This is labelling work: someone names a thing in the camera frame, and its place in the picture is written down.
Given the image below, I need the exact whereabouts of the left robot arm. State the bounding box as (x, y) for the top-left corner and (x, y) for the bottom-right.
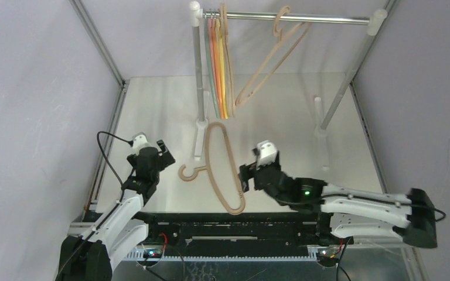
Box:
(55, 135), (175, 280)

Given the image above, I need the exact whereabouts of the left black cable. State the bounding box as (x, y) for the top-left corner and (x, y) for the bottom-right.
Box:
(54, 131), (134, 281)

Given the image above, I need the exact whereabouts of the aluminium frame post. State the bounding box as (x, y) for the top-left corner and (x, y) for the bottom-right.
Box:
(69, 0), (125, 88)
(346, 0), (401, 83)

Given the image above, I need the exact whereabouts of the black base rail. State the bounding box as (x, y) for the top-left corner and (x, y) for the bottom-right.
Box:
(133, 212), (346, 259)

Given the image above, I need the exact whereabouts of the green wire hanger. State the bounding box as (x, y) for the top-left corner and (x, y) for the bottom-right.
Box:
(203, 19), (221, 119)

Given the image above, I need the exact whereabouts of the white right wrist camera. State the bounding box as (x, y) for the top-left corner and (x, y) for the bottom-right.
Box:
(253, 140), (278, 167)

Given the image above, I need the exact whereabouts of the metal clothes rack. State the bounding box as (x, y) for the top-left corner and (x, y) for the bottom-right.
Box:
(189, 1), (376, 170)

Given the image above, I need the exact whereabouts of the aluminium frame left post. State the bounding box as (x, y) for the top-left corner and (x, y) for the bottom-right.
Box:
(69, 0), (125, 88)

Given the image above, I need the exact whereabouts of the yellow wire hanger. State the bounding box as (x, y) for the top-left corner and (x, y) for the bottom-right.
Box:
(215, 19), (229, 119)

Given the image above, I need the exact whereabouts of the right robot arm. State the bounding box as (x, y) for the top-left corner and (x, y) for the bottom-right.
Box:
(238, 153), (439, 249)

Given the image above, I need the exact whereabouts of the pink wire hanger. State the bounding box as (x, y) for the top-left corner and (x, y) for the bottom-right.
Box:
(206, 18), (223, 117)

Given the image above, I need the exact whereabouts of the aluminium frame right post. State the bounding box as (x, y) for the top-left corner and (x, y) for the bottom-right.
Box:
(346, 0), (401, 83)

